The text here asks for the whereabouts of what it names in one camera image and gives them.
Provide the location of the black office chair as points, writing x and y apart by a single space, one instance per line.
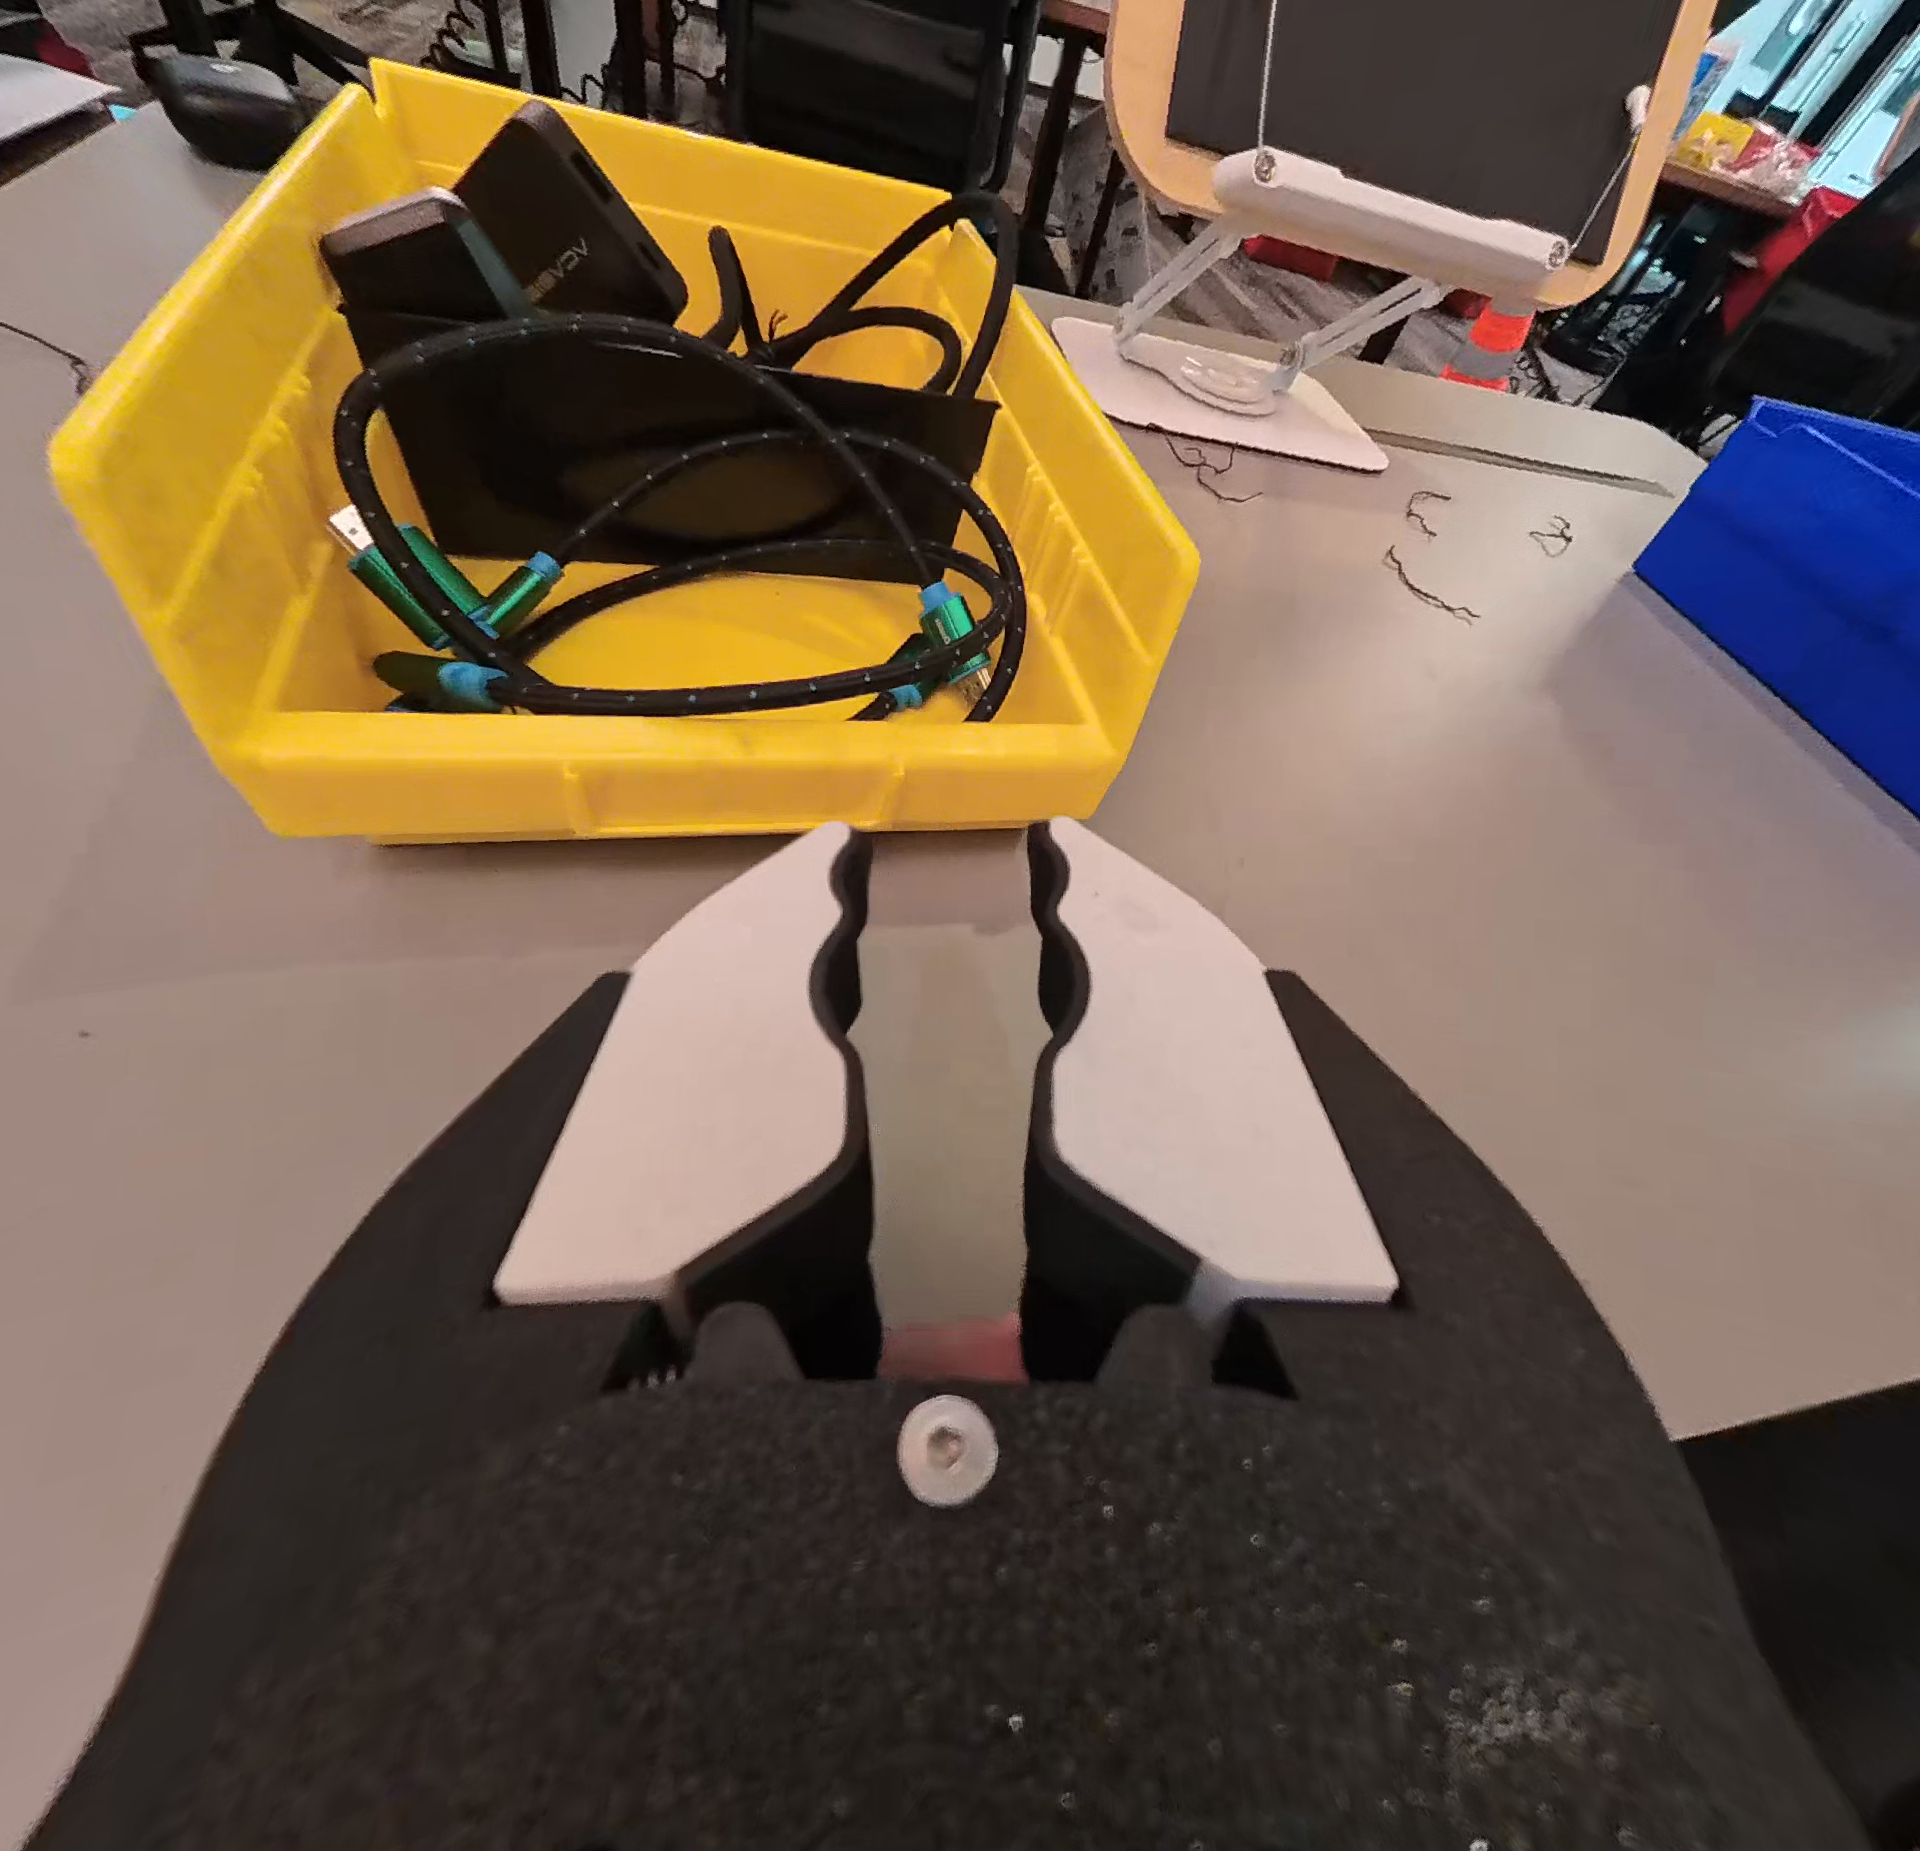
870 37

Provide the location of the short curled black thread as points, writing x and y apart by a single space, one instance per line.
1418 508

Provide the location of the black bin divider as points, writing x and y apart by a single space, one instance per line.
675 440

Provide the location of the tangled black thread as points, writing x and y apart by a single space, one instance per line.
1206 479

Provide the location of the wooden-framed black book stand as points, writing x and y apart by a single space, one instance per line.
1425 52

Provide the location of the yellow plastic bin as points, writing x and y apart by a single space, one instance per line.
195 428

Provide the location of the thin black thread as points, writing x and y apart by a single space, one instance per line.
69 359

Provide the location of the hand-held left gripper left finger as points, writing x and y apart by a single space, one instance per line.
689 1132

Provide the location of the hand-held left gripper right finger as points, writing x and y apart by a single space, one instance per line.
1214 1132

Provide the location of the blue plastic bin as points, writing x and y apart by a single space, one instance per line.
1799 576

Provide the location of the black hdmi switch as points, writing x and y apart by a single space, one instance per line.
413 256

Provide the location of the bent black thread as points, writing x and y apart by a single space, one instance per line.
1425 591

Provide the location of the orange traffic cone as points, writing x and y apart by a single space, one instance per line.
1490 345

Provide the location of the black adapter block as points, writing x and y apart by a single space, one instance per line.
571 215

